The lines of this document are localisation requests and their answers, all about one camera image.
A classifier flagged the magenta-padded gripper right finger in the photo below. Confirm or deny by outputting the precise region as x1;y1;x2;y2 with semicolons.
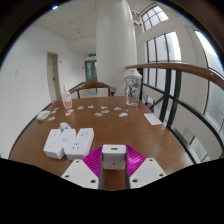
125;143;168;190

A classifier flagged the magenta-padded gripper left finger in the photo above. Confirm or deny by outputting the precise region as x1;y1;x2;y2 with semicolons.
60;145;104;191

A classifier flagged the white charger block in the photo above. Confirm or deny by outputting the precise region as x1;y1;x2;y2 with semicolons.
100;143;128;171

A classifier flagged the white paper card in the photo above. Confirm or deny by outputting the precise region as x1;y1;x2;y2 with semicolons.
143;112;164;127

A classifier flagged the white computer mouse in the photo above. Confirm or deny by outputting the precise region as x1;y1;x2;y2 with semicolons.
35;109;52;122

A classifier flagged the hand sanitizer pump bottle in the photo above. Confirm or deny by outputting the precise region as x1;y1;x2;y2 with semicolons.
61;84;74;111

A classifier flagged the clear plastic water bottle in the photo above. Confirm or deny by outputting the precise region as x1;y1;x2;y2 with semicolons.
124;68;144;109

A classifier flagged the wooden chair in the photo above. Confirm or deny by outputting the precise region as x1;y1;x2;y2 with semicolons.
68;81;118;100

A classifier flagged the brown single door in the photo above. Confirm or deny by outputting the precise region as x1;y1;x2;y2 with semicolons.
46;51;62;103

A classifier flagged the glazed double door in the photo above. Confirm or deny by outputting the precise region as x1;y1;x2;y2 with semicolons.
84;59;99;83

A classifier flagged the large bright window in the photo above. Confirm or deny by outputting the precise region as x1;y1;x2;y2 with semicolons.
194;30;224;135

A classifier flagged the wooden handrail with black posts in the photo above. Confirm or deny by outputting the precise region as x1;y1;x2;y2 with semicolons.
125;62;224;165

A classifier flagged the tall black-framed window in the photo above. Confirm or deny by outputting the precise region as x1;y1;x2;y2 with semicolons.
145;31;183;98

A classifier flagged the small high window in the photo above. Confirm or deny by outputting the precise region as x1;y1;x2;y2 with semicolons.
140;4;170;33

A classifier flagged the white security camera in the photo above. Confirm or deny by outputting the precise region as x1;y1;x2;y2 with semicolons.
131;9;141;27

